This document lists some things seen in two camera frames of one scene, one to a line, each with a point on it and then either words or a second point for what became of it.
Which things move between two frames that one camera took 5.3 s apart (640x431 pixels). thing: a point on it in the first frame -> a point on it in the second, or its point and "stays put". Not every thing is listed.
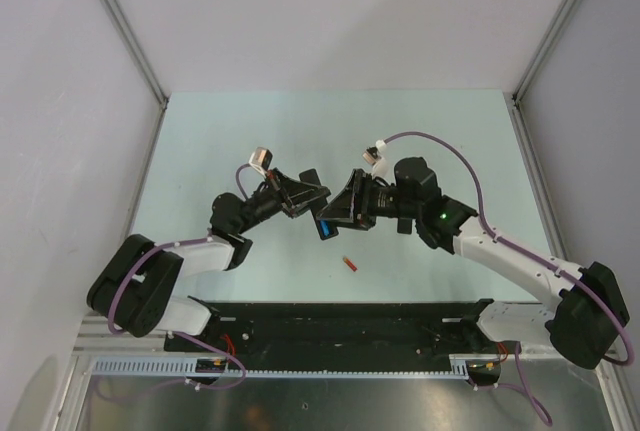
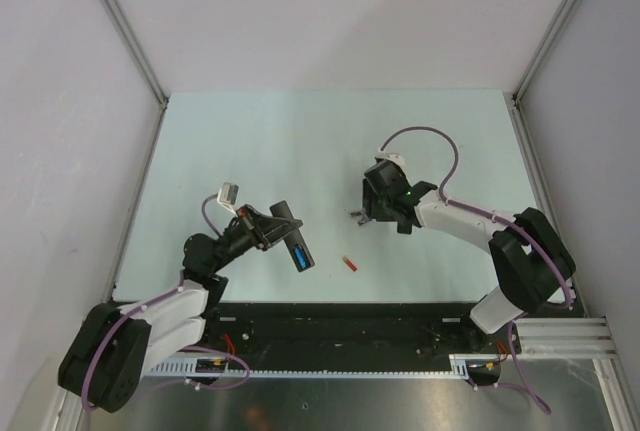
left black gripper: [294, 196] -> [264, 231]
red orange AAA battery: [350, 264] stays put
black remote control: [326, 229] -> [295, 243]
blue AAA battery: [325, 227] -> [300, 257]
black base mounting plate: [342, 330] stays put
